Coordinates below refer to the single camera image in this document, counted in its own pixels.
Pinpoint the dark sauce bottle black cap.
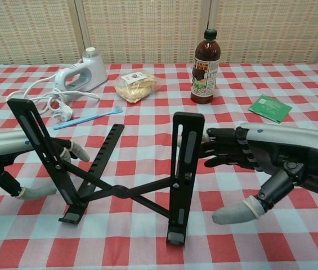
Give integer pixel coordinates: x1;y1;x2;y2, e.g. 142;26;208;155
190;28;221;104

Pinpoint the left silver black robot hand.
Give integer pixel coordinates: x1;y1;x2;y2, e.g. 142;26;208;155
0;130;91;200

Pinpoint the woven bamboo screen panel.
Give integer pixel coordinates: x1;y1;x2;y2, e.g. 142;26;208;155
208;0;318;64
75;0;213;65
0;0;82;67

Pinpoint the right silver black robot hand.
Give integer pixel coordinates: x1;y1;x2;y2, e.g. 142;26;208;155
200;122;318;226

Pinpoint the clear bag of snacks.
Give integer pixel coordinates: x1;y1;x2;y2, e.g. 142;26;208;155
114;70;159;104

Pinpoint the green foil packet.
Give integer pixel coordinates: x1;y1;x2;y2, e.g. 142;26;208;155
248;94;293;124

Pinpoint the light blue toothbrush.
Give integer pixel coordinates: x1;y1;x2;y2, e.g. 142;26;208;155
53;106;123;131

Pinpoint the red white checkered tablecloth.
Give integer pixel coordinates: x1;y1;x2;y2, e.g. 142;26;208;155
0;62;318;270

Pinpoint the black folding laptop stand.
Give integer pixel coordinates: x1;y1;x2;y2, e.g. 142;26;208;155
7;98;205;246

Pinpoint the white electric hand mixer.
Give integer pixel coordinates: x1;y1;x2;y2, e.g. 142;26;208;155
54;47;108;93

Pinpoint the white power cable with plug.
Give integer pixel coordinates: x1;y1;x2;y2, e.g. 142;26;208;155
6;75;101;123

